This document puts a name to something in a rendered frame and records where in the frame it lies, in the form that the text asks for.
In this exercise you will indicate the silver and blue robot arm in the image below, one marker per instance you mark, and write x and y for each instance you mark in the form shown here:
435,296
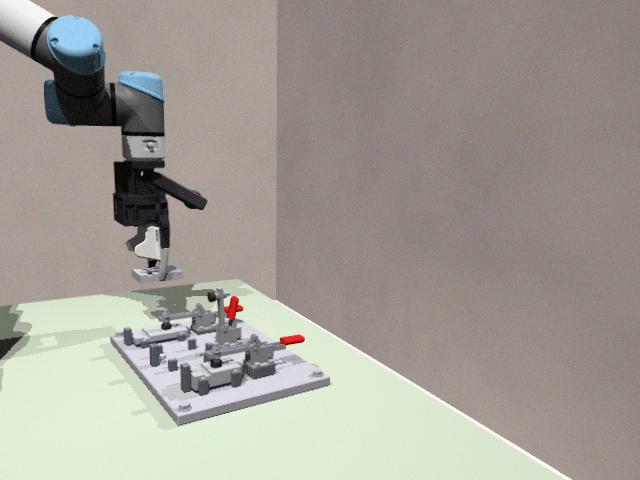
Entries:
73,49

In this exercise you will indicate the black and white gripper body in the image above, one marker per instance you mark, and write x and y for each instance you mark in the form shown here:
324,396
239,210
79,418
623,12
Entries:
144,199

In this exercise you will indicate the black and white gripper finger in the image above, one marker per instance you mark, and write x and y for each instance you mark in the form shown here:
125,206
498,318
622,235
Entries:
139,238
157,242

